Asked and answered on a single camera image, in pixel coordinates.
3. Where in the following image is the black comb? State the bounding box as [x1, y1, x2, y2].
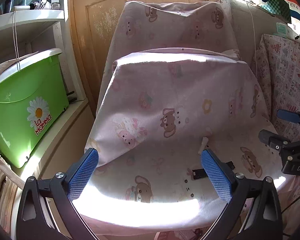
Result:
[191, 161, 235, 180]

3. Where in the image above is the small white plastic tube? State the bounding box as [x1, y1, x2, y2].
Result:
[198, 137, 209, 155]

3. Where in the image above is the pink cartoon print bedsheet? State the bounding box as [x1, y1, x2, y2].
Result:
[73, 120, 292, 236]

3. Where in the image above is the red patterned white quilt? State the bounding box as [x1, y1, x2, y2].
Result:
[251, 34, 300, 141]

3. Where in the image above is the front pink cartoon pillow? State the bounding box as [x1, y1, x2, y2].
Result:
[86, 48, 270, 165]

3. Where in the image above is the pink cartoon pillow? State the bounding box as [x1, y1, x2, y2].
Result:
[86, 48, 270, 165]
[97, 1, 240, 105]

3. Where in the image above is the green plastic storage bin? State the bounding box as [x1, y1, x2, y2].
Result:
[0, 48, 69, 168]

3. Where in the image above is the back pink cartoon pillow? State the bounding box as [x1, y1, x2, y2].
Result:
[97, 1, 240, 105]

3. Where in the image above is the white shelf unit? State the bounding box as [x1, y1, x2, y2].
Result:
[0, 8, 96, 240]

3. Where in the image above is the wooden door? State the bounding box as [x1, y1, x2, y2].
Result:
[68, 0, 217, 113]

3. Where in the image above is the white wall cable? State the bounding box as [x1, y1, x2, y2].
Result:
[246, 0, 259, 78]

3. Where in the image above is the white hanging cord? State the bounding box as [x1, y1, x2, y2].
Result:
[12, 10, 21, 72]

